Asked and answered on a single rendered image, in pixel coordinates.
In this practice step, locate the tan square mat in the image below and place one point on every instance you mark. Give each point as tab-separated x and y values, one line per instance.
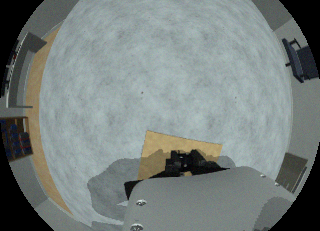
157	147

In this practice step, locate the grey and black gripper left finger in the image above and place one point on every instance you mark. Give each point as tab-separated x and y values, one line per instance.
172	169

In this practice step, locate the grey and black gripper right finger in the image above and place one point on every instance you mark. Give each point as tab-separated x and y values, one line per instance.
201	166

